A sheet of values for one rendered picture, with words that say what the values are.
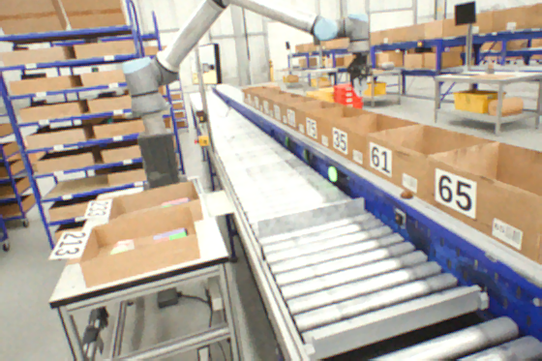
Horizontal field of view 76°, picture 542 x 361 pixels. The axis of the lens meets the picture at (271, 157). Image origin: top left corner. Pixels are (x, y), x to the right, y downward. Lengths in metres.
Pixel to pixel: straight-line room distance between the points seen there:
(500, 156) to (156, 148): 1.57
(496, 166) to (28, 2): 2.96
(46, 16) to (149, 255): 2.24
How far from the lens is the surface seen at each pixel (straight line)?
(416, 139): 1.72
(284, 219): 1.41
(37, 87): 3.08
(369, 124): 2.03
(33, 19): 3.18
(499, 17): 7.26
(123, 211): 1.86
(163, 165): 2.00
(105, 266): 1.32
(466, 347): 1.01
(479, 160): 1.40
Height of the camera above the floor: 1.42
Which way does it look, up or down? 16 degrees down
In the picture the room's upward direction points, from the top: 6 degrees counter-clockwise
